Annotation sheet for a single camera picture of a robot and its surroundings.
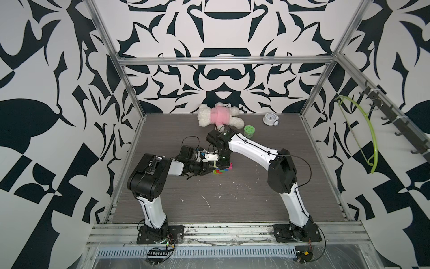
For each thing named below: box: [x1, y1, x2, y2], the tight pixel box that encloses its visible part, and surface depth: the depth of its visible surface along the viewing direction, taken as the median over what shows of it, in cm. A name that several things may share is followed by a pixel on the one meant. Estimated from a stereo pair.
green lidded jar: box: [243, 124, 256, 139], surface depth 107 cm
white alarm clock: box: [262, 112, 279, 126], surface depth 117 cm
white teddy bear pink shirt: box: [197, 101, 245, 132], surface depth 110 cm
